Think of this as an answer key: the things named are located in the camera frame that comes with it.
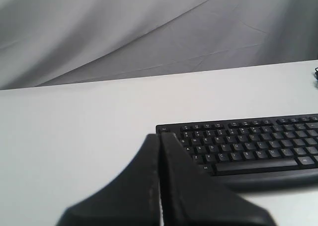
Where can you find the grey backdrop cloth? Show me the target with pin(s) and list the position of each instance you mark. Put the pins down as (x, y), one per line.
(52, 42)

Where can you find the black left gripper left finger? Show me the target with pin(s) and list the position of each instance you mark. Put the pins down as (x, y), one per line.
(130, 199)

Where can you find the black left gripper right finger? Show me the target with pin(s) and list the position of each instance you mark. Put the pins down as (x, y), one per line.
(190, 197)

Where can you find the black acer keyboard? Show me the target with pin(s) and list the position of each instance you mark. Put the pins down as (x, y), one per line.
(255, 153)

